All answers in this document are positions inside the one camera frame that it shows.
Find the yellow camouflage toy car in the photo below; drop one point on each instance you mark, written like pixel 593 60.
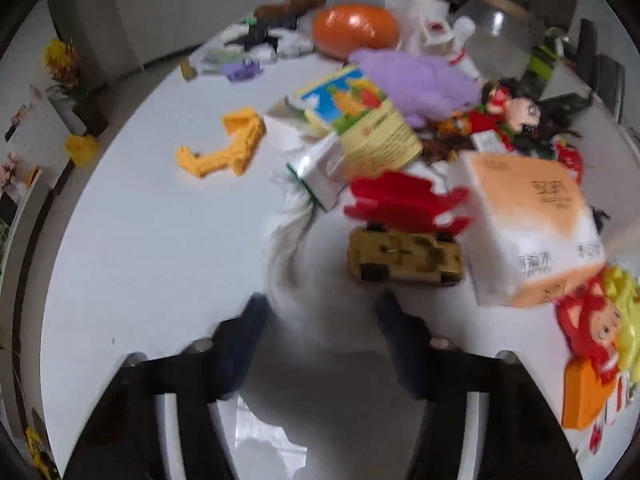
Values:
pixel 405 255

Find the small purple toy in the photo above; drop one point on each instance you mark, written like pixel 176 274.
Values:
pixel 242 70

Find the white toy bowling pin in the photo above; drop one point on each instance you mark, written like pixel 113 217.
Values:
pixel 462 40

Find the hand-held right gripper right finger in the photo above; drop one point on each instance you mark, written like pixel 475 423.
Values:
pixel 400 332

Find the small red white carton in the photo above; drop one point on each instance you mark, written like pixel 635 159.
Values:
pixel 492 141

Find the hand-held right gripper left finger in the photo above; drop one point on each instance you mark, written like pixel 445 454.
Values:
pixel 246 332

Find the green white toy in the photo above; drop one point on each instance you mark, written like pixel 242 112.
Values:
pixel 547 55

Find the white pegboard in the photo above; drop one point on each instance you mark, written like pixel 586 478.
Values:
pixel 40 135

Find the white paper packet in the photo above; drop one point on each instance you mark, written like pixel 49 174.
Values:
pixel 417 17

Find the black toy figure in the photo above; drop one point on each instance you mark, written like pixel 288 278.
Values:
pixel 255 35

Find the orange plastic ball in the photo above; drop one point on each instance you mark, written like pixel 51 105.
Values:
pixel 355 30

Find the purple plush toy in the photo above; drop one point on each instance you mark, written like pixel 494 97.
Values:
pixel 420 82

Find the yellow flower bouquet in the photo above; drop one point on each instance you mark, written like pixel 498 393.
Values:
pixel 62 65

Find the white fluffy plush toy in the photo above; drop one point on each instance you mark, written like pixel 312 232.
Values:
pixel 325 365

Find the brown plush toy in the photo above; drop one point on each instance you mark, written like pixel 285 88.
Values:
pixel 287 7

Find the clear glass jar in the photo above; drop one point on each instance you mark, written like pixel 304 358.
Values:
pixel 495 22

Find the red plastic toy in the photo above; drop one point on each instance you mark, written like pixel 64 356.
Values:
pixel 400 202

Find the black-haired doll in red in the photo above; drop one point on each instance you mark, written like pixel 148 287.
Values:
pixel 515 107

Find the orange white tissue pack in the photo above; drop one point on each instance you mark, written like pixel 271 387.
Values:
pixel 530 230

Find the small white green carton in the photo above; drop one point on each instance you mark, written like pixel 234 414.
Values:
pixel 317 172

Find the red yellow cartoon toy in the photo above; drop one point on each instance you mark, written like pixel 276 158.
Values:
pixel 600 340

